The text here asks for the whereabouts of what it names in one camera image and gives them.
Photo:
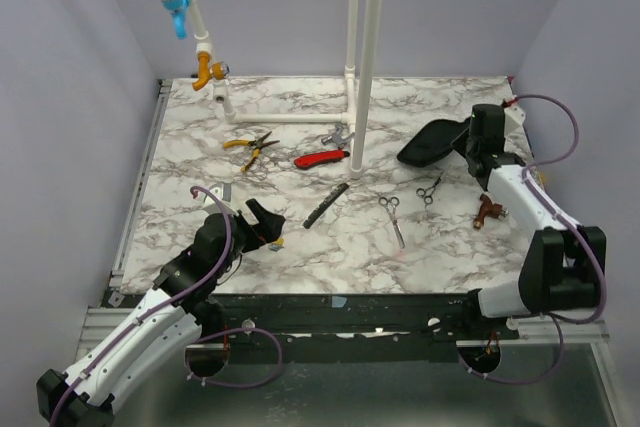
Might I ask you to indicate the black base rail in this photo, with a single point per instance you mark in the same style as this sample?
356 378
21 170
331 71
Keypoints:
323 328

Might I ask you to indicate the blue faucet tap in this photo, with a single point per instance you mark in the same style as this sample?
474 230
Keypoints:
178 10

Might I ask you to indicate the black fabric tool case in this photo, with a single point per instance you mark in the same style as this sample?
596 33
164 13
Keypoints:
432 143

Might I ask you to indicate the yellow grey hair clips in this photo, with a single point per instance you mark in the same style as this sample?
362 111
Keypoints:
277 245

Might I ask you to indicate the silver hair scissors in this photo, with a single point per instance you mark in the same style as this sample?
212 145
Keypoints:
426 194

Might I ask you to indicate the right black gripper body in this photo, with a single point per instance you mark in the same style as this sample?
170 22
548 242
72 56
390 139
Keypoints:
466 137

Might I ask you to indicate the red utility knife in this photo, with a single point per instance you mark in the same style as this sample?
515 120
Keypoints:
320 158

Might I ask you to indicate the yellow handled pliers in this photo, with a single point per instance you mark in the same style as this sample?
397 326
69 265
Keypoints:
256 146

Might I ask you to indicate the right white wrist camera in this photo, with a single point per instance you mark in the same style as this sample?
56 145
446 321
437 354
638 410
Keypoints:
514 116

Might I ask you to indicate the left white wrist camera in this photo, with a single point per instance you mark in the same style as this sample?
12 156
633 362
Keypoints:
225 194

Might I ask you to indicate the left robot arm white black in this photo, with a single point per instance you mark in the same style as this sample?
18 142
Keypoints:
174 312

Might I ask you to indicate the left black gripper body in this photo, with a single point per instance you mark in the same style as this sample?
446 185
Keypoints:
251 237

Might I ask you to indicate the brown faucet tap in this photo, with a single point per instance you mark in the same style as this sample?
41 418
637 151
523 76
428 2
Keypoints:
488 209

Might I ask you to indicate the black hair comb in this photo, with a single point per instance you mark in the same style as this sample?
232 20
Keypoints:
325 204

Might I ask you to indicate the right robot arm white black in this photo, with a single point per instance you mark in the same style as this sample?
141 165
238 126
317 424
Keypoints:
563 270

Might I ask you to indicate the white PVC pipe frame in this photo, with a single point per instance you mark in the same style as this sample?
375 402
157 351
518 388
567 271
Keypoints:
361 53

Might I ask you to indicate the silver thinning scissors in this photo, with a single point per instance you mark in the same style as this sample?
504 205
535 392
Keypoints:
390 204

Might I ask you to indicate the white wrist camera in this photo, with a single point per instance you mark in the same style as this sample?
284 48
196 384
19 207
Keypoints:
225 194
514 116

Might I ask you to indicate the orange faucet tap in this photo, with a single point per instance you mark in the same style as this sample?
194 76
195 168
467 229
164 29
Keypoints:
208 71

